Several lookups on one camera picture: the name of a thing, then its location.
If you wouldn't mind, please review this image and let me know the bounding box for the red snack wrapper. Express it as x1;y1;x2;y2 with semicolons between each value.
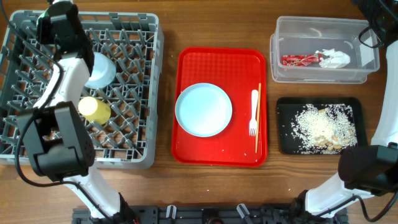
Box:
281;54;321;67

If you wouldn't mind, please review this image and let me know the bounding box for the wooden chopstick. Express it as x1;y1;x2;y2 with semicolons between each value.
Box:
255;83;261;153

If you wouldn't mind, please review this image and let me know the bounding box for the white bowl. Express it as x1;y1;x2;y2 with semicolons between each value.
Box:
85;52;116;89

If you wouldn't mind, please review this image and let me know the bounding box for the black tray with rice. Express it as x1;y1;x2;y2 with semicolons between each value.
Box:
276;97;368;155

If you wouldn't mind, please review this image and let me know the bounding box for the grey dishwasher rack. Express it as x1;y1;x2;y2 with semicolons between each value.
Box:
1;10;164;169

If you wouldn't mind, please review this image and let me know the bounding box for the yellow cup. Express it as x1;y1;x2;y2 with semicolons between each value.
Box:
78;96;111;124

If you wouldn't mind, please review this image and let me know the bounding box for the white plastic fork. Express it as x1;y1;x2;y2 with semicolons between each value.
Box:
249;90;259;136

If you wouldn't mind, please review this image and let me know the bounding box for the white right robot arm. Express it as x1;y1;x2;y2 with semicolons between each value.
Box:
289;0;397;223

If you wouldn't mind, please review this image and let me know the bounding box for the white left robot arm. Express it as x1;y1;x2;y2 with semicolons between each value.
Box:
16;1;134;223

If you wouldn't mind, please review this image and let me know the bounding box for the light blue plate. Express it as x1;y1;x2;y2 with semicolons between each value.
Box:
175;83;233;138

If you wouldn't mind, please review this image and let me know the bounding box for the red serving tray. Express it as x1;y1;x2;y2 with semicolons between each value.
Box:
171;47;267;167

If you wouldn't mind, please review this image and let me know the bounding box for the white napkin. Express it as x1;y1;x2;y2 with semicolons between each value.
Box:
315;49;351;68

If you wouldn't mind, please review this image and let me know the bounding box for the clear plastic waste bin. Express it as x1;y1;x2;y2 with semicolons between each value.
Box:
270;16;380;84

